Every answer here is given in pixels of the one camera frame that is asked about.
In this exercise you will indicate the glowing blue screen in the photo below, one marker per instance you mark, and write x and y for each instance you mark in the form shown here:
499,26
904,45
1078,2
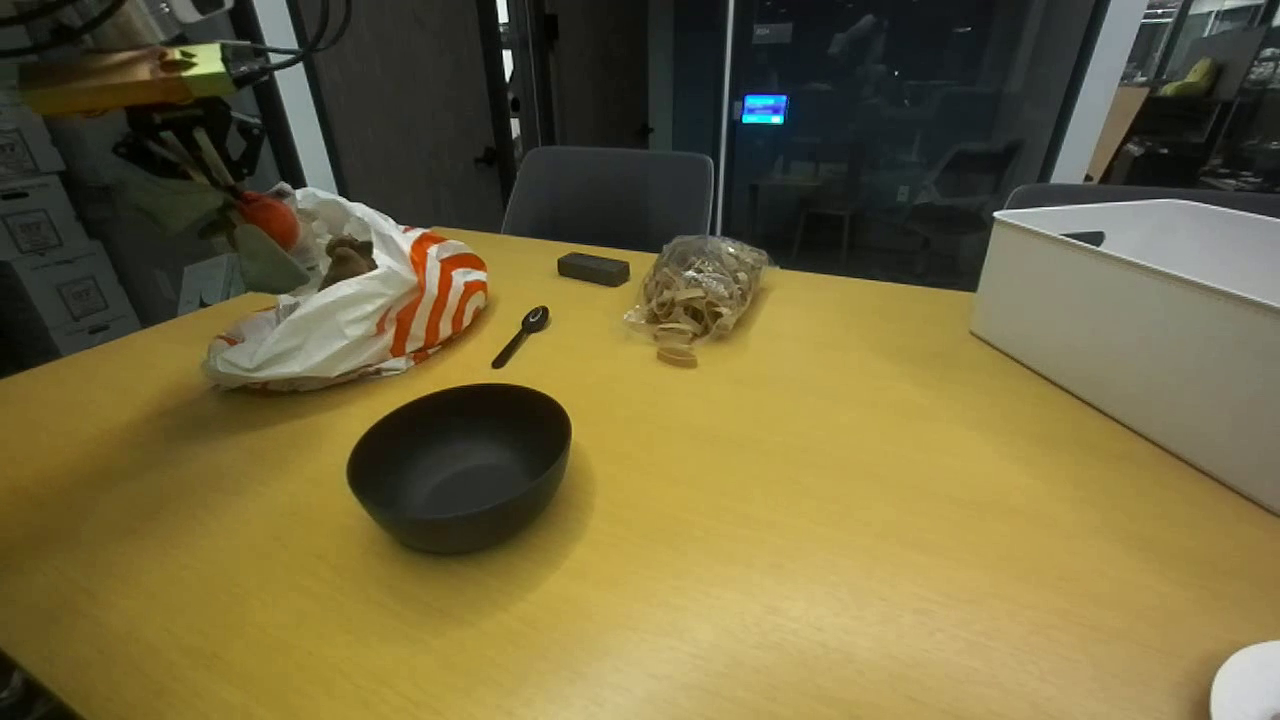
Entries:
765,111

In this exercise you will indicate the white and orange plastic bag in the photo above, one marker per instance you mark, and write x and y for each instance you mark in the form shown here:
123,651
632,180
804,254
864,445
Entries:
323,335

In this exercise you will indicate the loose tan rubber band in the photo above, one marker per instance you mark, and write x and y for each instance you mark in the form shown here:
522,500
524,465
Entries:
677,357

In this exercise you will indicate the small black rectangular box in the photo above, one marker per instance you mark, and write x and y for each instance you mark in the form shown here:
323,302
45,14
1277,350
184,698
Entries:
594,271

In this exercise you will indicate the clear bag of nuts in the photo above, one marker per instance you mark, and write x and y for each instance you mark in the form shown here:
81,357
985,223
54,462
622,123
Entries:
701,286

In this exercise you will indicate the grey storage crate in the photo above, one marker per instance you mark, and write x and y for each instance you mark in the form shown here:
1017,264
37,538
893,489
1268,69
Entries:
43,223
25,143
75,307

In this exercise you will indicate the yellow wrist camera mount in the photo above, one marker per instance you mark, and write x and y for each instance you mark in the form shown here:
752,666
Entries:
123,77

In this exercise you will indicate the white plate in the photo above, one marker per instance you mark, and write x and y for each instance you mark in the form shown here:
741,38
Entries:
1254,686

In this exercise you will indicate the black plastic spoon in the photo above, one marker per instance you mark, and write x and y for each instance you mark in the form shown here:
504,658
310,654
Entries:
522,328

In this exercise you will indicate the grey office chair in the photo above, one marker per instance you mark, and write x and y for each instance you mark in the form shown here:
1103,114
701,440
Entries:
607,198

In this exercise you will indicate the brown plush toy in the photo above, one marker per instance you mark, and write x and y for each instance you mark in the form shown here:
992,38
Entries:
349,259

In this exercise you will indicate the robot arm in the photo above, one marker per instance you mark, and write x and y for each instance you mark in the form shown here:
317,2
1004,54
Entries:
162,17

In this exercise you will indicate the white rectangular box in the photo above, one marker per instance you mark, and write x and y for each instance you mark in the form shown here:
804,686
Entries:
1121,335

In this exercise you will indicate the black bowl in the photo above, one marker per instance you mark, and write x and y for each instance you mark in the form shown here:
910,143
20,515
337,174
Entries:
460,472

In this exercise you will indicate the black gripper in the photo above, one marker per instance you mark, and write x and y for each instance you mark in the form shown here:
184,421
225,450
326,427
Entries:
183,131

